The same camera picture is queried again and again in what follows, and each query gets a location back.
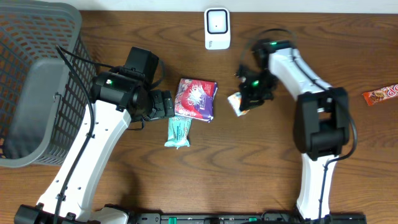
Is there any small orange snack packet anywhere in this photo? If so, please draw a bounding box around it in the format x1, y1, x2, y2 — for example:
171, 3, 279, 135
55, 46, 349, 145
228, 92, 249, 117

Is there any red purple snack bag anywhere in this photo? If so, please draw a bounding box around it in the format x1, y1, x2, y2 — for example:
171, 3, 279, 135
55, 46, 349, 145
175, 78, 218, 123

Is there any orange brown wafer bar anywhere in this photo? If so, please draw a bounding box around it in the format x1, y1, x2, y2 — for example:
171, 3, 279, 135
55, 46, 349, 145
362, 84, 398, 106

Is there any teal snack packet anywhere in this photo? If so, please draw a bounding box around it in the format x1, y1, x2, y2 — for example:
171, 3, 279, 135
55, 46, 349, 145
164, 116, 192, 149

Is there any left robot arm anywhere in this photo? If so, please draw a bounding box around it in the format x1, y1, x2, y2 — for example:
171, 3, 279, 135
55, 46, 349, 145
14, 72, 174, 223

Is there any grey plastic mesh basket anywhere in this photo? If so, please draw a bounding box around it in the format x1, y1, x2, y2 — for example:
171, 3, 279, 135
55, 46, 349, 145
1, 1, 96, 168

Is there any white barcode scanner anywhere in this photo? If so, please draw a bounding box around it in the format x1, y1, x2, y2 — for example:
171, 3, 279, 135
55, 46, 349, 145
204, 7, 231, 50

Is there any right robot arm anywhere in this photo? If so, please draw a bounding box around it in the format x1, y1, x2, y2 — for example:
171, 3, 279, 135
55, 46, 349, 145
236, 39, 358, 223

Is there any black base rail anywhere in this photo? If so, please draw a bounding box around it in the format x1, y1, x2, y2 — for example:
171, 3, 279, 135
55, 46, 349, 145
83, 212, 368, 224

